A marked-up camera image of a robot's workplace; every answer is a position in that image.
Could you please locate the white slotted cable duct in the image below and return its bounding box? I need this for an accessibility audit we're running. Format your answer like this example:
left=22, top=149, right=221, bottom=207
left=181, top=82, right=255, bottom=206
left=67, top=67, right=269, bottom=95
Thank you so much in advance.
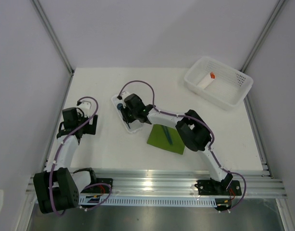
left=77, top=196, right=218, bottom=207

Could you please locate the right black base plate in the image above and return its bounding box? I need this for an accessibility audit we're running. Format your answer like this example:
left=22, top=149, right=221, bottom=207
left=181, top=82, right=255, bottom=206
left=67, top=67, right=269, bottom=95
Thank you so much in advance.
left=194, top=180, right=242, bottom=196

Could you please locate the large white perforated basket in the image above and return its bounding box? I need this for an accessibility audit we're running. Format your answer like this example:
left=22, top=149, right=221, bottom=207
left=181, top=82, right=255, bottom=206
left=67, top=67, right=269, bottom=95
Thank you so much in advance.
left=184, top=56, right=254, bottom=111

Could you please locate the dark blue plastic fork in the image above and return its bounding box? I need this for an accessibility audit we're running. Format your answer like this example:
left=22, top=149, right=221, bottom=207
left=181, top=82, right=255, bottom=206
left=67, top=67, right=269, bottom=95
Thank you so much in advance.
left=161, top=125, right=173, bottom=145

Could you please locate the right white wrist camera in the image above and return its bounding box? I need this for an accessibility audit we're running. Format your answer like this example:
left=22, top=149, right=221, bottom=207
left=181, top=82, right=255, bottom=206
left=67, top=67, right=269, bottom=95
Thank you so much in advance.
left=121, top=91, right=131, bottom=101

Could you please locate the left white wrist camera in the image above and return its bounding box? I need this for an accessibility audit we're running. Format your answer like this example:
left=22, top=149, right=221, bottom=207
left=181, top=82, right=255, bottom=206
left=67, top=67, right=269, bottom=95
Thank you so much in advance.
left=77, top=101, right=92, bottom=117

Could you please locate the green paper napkin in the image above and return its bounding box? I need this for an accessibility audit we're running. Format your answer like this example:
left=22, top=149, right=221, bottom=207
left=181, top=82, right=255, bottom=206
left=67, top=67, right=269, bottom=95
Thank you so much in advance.
left=147, top=125, right=185, bottom=155

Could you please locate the dark blue plastic spoon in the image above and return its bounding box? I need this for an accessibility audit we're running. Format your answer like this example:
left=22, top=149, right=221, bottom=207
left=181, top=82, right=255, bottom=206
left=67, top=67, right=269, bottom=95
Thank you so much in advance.
left=117, top=103, right=130, bottom=128

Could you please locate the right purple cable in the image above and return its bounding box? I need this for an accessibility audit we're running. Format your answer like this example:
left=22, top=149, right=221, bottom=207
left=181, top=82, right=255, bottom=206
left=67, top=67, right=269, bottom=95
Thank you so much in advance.
left=117, top=80, right=246, bottom=214

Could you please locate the left aluminium frame post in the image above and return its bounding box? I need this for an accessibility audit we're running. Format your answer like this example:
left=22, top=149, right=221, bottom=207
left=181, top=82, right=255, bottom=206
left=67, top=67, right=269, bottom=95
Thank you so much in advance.
left=30, top=0, right=74, bottom=76

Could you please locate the white slotted cutlery tray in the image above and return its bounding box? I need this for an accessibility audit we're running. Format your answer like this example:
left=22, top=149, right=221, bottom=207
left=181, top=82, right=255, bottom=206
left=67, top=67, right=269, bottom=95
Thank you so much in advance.
left=111, top=95, right=143, bottom=133

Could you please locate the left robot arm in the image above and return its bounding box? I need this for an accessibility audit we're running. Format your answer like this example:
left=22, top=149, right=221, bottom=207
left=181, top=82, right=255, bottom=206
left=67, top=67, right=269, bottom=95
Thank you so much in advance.
left=33, top=107, right=98, bottom=214

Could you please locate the right aluminium frame post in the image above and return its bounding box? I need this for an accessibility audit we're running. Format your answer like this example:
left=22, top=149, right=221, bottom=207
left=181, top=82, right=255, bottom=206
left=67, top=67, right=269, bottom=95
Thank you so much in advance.
left=240, top=0, right=289, bottom=73

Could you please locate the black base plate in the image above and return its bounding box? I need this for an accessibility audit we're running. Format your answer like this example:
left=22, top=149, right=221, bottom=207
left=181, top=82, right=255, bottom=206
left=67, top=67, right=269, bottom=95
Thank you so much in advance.
left=194, top=180, right=242, bottom=196
left=82, top=178, right=113, bottom=194

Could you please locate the aluminium mounting rail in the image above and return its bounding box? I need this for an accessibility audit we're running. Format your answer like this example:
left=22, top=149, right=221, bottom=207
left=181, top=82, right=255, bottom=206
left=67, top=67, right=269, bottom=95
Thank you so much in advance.
left=25, top=168, right=289, bottom=199

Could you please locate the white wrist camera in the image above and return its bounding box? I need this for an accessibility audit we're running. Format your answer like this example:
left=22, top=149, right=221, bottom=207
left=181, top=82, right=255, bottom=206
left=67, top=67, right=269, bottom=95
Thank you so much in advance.
left=77, top=101, right=92, bottom=117
left=121, top=91, right=131, bottom=101

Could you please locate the aluminium frame post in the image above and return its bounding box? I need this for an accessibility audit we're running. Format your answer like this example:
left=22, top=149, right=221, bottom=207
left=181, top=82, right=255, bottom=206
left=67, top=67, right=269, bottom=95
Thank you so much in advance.
left=30, top=0, right=74, bottom=76
left=240, top=0, right=289, bottom=73

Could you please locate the white roll with orange cap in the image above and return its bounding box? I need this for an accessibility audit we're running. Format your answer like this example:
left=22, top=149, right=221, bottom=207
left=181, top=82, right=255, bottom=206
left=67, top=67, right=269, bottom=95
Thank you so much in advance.
left=198, top=72, right=215, bottom=89

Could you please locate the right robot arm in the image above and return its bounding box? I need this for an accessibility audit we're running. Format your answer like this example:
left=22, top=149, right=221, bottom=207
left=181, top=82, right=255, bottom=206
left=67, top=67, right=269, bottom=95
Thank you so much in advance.
left=117, top=93, right=233, bottom=194

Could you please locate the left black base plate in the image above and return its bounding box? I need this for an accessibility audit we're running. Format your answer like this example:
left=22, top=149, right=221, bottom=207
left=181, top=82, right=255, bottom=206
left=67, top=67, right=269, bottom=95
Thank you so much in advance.
left=82, top=178, right=113, bottom=194

